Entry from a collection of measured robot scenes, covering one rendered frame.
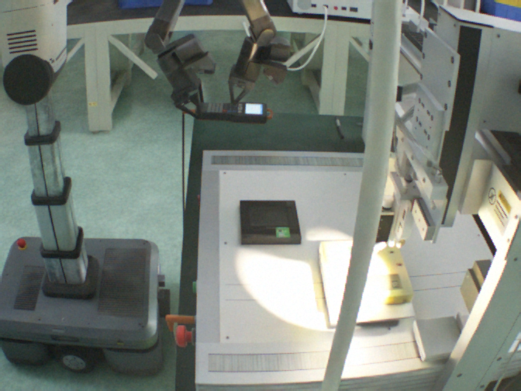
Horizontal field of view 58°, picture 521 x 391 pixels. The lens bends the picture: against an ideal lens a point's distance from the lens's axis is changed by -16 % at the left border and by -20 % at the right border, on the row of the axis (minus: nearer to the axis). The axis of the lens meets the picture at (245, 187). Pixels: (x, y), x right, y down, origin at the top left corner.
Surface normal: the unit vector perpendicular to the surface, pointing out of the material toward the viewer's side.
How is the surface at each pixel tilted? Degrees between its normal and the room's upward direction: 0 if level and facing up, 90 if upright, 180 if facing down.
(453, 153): 90
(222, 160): 0
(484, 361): 90
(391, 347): 0
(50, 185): 90
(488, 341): 90
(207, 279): 0
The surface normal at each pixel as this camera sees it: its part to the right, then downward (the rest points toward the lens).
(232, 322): 0.03, -0.84
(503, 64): 0.04, 0.55
